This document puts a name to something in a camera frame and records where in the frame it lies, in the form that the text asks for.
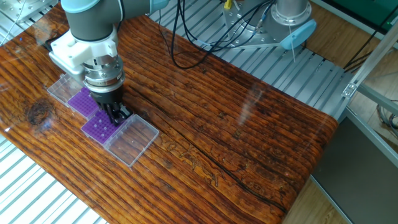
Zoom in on purple tip holder clear lid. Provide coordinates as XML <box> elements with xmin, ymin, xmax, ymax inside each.
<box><xmin>80</xmin><ymin>109</ymin><xmax>160</xmax><ymax>168</ymax></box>
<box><xmin>47</xmin><ymin>73</ymin><xmax>101</xmax><ymax>121</ymax></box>

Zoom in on perforated metal plate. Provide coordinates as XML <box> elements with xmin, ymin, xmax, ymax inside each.
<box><xmin>0</xmin><ymin>0</ymin><xmax>58</xmax><ymax>24</ymax></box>

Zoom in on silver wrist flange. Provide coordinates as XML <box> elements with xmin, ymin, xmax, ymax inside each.
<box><xmin>83</xmin><ymin>55</ymin><xmax>126</xmax><ymax>93</ymax></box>

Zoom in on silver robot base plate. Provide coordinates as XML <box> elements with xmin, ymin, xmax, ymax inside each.
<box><xmin>222</xmin><ymin>0</ymin><xmax>282</xmax><ymax>50</ymax></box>

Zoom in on glossy wood grain sheet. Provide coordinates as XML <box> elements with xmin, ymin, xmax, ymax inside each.
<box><xmin>0</xmin><ymin>2</ymin><xmax>339</xmax><ymax>224</ymax></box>

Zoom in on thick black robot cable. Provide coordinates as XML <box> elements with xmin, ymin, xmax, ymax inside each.
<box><xmin>170</xmin><ymin>0</ymin><xmax>276</xmax><ymax>70</ymax></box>
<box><xmin>157</xmin><ymin>0</ymin><xmax>273</xmax><ymax>53</ymax></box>

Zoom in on metal connector blue rings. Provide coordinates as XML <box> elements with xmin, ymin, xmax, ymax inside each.
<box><xmin>253</xmin><ymin>4</ymin><xmax>271</xmax><ymax>32</ymax></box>

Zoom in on white cable tie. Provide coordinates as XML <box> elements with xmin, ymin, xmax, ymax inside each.
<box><xmin>288</xmin><ymin>24</ymin><xmax>297</xmax><ymax>63</ymax></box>

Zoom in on dark grey panel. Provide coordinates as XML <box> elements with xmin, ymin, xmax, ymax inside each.
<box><xmin>310</xmin><ymin>107</ymin><xmax>398</xmax><ymax>224</ymax></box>

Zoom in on aluminium frame post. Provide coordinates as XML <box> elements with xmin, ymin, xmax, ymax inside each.
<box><xmin>341</xmin><ymin>20</ymin><xmax>398</xmax><ymax>100</ymax></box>

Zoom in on black floor cable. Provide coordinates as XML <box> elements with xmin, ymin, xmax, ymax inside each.
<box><xmin>343</xmin><ymin>0</ymin><xmax>398</xmax><ymax>73</ymax></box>

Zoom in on grey cable bundle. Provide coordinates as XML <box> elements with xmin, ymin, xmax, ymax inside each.
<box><xmin>375</xmin><ymin>99</ymin><xmax>398</xmax><ymax>139</ymax></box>

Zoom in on white wrist mounting bracket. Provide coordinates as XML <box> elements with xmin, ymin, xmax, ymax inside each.
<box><xmin>49</xmin><ymin>28</ymin><xmax>119</xmax><ymax>83</ymax></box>

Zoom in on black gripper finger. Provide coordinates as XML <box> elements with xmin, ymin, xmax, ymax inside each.
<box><xmin>114</xmin><ymin>103</ymin><xmax>134</xmax><ymax>126</ymax></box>
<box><xmin>101</xmin><ymin>103</ymin><xmax>118</xmax><ymax>124</ymax></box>

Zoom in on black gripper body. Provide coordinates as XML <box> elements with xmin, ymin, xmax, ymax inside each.
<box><xmin>92</xmin><ymin>86</ymin><xmax>125</xmax><ymax>106</ymax></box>

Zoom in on aluminium frame rail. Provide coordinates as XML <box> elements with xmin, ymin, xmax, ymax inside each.
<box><xmin>356</xmin><ymin>83</ymin><xmax>398</xmax><ymax>116</ymax></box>

